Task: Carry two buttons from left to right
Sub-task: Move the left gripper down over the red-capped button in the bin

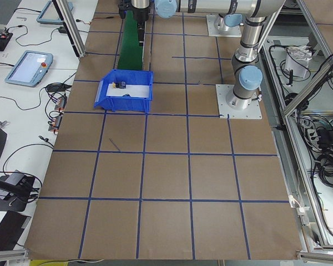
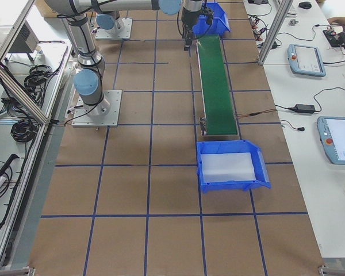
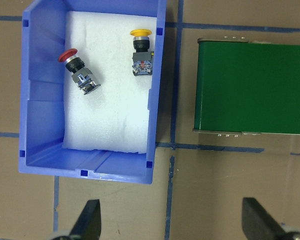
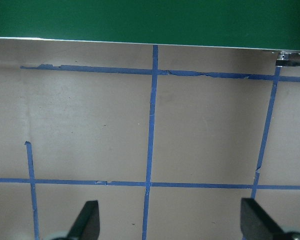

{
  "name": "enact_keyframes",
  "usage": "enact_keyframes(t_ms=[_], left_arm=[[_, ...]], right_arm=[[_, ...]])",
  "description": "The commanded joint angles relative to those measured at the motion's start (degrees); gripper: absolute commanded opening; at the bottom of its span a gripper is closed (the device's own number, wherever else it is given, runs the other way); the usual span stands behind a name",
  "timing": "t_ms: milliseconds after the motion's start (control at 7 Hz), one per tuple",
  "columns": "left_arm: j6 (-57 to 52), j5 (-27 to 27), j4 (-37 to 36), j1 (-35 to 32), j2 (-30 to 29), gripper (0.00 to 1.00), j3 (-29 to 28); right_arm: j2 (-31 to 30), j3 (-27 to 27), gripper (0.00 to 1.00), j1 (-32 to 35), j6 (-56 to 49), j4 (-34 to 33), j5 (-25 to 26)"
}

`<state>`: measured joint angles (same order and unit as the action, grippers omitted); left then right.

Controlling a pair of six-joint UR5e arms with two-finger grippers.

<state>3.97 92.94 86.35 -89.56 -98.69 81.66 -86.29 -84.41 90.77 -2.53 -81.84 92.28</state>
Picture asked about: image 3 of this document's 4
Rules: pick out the red mushroom push button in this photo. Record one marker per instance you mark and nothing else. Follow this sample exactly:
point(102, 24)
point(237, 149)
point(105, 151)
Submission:
point(81, 75)

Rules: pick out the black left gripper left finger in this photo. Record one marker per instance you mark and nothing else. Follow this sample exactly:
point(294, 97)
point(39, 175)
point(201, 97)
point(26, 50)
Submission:
point(88, 224)

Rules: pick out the yellow mushroom push button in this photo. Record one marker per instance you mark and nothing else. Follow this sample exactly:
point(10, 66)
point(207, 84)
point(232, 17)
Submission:
point(142, 58)

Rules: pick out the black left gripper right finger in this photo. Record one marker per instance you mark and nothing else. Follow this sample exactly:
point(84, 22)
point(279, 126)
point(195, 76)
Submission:
point(257, 223)

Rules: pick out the blue left plastic bin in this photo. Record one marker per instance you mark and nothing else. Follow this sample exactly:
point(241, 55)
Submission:
point(42, 115)

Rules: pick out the green conveyor belt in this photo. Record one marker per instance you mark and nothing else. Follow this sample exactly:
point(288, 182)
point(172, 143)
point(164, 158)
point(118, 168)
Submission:
point(247, 88)

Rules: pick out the white foam pad left bin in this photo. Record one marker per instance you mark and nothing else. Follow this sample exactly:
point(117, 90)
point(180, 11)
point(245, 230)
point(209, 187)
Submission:
point(115, 116)

